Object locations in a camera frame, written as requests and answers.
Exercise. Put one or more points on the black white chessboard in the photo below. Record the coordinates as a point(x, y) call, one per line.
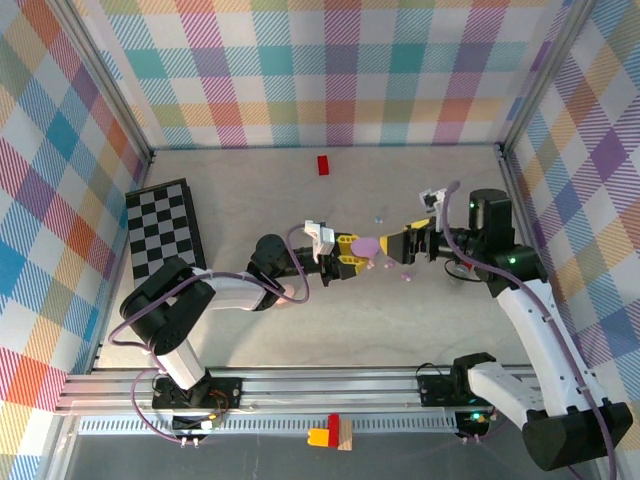
point(160, 225)

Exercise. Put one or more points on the black controller board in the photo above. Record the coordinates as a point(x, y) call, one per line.
point(470, 422)
point(190, 422)

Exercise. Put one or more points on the aluminium side rail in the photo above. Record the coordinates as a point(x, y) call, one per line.
point(146, 167)
point(511, 170)

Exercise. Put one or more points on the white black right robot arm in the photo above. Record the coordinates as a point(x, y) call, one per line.
point(550, 350)

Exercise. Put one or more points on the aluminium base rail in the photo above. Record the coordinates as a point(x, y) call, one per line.
point(325, 390)

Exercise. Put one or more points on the purple earbud charging case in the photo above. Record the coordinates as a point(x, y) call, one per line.
point(365, 246)

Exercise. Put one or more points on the tan wooden brick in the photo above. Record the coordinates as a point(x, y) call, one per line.
point(345, 442)

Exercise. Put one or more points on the tall red toy brick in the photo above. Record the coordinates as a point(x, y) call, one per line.
point(334, 422)

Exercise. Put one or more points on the yellow toy brick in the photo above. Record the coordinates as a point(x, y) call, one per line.
point(317, 437)

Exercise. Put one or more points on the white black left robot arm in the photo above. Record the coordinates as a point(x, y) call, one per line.
point(170, 310)

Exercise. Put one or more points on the aluminium frame post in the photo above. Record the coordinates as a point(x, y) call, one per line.
point(543, 75)
point(111, 85)

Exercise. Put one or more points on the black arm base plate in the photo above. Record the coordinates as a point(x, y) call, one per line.
point(225, 392)
point(432, 387)

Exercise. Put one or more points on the small red block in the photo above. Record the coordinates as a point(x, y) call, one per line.
point(323, 165)

